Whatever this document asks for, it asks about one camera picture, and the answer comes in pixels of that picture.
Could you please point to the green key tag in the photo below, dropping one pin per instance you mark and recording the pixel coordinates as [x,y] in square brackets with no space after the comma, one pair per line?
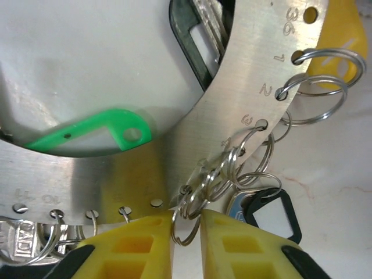
[87,128]

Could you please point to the yellow key tag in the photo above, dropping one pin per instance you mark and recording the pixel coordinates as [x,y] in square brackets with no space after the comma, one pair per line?
[340,26]

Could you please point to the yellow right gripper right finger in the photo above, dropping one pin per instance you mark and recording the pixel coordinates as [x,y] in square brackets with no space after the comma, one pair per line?
[247,247]

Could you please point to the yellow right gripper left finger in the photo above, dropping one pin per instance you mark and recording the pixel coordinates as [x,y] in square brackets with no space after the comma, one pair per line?
[139,232]

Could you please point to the silver key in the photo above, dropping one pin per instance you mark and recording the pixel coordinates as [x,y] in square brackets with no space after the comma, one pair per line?
[209,23]
[23,244]
[236,206]

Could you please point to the black key tag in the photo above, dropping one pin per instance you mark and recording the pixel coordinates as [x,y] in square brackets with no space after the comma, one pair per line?
[180,35]
[255,203]

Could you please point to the bunch of keys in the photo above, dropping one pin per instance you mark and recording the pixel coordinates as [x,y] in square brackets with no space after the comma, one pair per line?
[255,58]

